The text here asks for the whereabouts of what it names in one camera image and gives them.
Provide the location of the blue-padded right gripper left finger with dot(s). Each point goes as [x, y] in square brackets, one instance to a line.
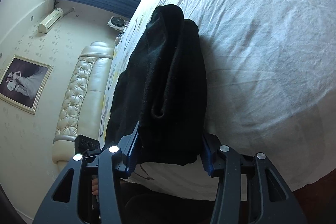
[86, 189]

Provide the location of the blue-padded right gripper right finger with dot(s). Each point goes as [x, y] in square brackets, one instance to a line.
[250, 188]

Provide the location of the black pants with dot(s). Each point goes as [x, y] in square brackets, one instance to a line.
[162, 93]

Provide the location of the cream tufted headboard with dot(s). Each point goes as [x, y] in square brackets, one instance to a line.
[83, 108]

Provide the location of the framed wedding photo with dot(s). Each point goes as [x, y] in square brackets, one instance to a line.
[23, 81]

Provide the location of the white desk fan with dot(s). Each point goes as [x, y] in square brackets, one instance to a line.
[118, 23]

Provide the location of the white air conditioner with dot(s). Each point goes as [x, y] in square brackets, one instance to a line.
[49, 21]

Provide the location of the patterned white bed sheet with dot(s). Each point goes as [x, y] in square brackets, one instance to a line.
[270, 68]

